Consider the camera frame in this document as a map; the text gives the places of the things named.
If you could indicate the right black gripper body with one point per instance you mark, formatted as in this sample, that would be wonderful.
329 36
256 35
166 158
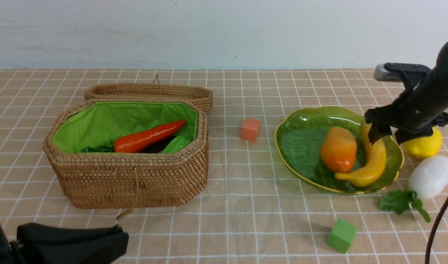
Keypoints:
423 106

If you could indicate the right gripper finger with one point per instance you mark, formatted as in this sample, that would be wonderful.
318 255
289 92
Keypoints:
378 131
404 134

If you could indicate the yellow lemon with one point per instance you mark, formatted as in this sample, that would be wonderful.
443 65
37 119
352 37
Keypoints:
424 147

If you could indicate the orange mango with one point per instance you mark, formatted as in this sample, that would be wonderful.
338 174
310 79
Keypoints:
338 151

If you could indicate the yellow banana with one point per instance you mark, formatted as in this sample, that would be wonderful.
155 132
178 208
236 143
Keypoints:
376 159

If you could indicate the white radish with leaves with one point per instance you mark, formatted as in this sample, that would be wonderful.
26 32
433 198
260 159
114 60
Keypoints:
426 181

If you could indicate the purple eggplant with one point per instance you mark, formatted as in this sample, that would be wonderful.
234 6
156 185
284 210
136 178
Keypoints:
156 147

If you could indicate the orange carrot with leaves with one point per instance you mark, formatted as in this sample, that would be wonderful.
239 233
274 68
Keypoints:
134 143

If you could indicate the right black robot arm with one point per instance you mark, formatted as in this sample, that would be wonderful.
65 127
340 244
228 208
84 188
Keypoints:
420 107

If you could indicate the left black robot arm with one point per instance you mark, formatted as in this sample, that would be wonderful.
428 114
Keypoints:
40 244

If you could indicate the green glass leaf plate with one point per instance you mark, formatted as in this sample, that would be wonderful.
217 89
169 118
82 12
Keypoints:
299 139

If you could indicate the green foam cube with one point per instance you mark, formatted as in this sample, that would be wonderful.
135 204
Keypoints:
342 236

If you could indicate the orange foam cube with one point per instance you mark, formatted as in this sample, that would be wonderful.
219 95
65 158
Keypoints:
250 129

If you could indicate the beige checked tablecloth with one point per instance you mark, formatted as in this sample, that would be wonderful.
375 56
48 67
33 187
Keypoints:
253 210

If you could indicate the wicker basket lid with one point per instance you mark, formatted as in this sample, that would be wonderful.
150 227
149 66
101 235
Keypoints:
198 96

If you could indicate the woven wicker basket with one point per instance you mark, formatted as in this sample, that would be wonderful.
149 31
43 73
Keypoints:
95 180

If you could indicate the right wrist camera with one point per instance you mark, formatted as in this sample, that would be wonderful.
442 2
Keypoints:
408 74

